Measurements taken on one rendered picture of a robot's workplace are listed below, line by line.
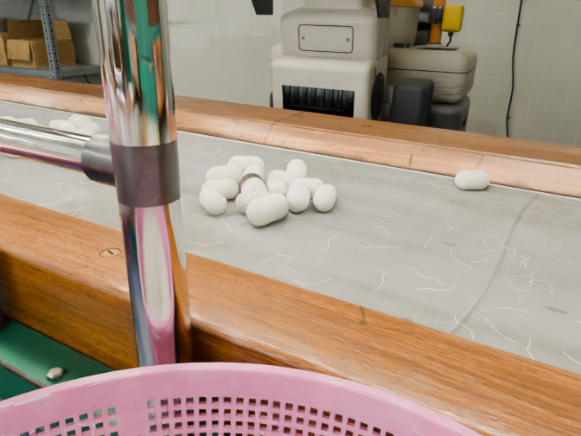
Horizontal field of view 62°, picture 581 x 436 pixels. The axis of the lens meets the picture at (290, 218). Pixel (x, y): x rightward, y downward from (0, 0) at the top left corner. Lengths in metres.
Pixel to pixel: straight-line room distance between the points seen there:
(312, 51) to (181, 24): 1.96
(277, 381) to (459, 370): 0.07
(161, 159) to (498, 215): 0.32
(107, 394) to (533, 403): 0.15
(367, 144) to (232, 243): 0.26
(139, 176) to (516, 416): 0.16
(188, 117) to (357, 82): 0.44
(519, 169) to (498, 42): 1.92
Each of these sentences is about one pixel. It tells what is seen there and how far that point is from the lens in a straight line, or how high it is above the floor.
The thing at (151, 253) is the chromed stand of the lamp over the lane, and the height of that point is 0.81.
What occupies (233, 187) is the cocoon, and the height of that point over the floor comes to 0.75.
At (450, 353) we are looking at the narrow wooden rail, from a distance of 0.22.
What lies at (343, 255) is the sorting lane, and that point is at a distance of 0.34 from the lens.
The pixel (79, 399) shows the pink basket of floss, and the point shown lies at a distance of 0.20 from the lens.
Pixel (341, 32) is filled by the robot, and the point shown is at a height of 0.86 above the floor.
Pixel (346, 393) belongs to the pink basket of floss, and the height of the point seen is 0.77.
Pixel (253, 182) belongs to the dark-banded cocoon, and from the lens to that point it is 0.41.
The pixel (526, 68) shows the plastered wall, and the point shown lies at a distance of 2.43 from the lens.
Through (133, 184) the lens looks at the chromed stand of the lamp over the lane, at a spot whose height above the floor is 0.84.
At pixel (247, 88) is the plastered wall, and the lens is 2.80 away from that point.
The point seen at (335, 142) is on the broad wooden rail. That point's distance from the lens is 0.57.
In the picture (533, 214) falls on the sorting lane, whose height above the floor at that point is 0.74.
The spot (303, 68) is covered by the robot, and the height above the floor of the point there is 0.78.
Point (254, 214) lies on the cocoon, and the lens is 0.36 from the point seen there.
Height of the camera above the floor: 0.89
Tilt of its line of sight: 23 degrees down
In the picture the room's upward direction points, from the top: 1 degrees clockwise
